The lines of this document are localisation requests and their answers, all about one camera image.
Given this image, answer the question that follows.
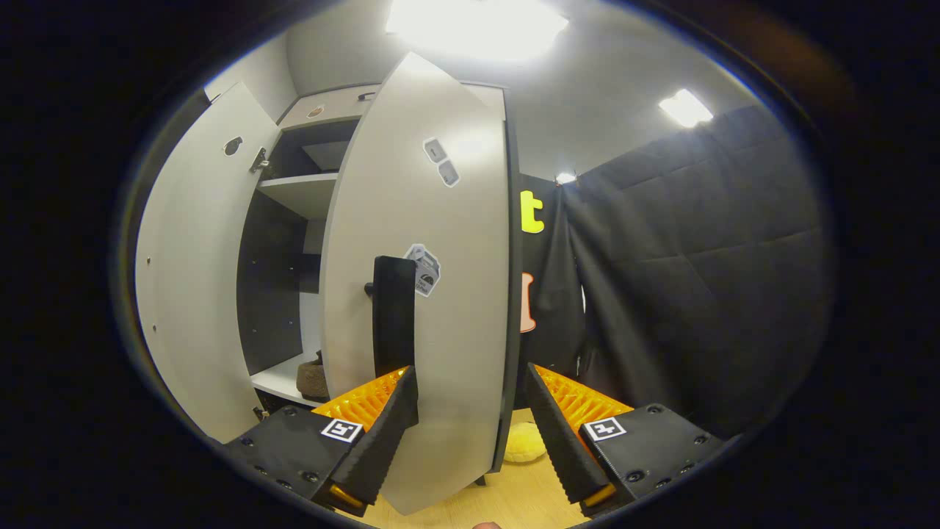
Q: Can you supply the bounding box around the black backdrop cloth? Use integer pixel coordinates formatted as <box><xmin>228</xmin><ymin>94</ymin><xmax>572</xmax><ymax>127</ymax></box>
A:
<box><xmin>514</xmin><ymin>103</ymin><xmax>834</xmax><ymax>438</ymax></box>

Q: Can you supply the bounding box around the light grey cabinet drawer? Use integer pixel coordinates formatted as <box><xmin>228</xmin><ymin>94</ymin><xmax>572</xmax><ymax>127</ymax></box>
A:
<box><xmin>278</xmin><ymin>83</ymin><xmax>383</xmax><ymax>132</ymax></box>

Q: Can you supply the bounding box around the black door handle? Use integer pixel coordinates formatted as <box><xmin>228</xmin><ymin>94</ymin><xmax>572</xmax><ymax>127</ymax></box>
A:
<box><xmin>365</xmin><ymin>255</ymin><xmax>417</xmax><ymax>379</ymax></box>

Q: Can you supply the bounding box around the light grey shoe cabinet door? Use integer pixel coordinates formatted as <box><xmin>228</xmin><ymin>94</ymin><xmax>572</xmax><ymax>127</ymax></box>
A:
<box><xmin>321</xmin><ymin>51</ymin><xmax>522</xmax><ymax>515</ymax></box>
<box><xmin>134</xmin><ymin>81</ymin><xmax>282</xmax><ymax>444</ymax></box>

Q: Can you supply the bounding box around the brown fuzzy slipper shoe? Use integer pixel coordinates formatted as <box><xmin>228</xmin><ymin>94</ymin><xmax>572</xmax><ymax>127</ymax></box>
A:
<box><xmin>296</xmin><ymin>351</ymin><xmax>330</xmax><ymax>401</ymax></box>

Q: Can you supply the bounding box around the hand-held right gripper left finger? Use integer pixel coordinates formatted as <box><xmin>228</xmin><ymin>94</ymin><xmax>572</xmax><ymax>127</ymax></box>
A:
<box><xmin>220</xmin><ymin>365</ymin><xmax>419</xmax><ymax>515</ymax></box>

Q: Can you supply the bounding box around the yellow plush toy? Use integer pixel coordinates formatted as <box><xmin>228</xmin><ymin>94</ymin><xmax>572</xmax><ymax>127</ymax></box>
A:
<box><xmin>503</xmin><ymin>421</ymin><xmax>548</xmax><ymax>464</ymax></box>

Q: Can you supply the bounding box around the light grey cabinet shelf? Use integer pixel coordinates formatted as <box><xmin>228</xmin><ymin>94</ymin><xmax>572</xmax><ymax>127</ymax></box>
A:
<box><xmin>250</xmin><ymin>353</ymin><xmax>328</xmax><ymax>407</ymax></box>
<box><xmin>257</xmin><ymin>173</ymin><xmax>339</xmax><ymax>220</ymax></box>

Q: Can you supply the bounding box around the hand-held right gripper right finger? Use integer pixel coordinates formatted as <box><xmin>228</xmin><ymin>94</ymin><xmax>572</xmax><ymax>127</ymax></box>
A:
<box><xmin>525</xmin><ymin>362</ymin><xmax>728</xmax><ymax>515</ymax></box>

